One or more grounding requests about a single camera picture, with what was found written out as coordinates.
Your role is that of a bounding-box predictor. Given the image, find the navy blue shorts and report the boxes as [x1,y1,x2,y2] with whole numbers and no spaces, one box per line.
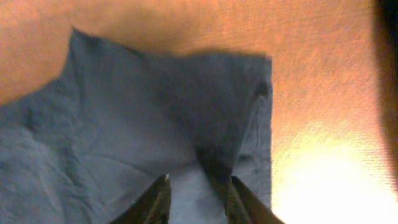
[1,31,272,224]

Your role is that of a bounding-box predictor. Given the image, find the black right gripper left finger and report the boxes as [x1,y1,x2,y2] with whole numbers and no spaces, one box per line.
[109,175,171,224]

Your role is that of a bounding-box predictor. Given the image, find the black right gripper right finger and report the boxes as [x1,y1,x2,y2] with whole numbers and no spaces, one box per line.
[225,176,285,224]

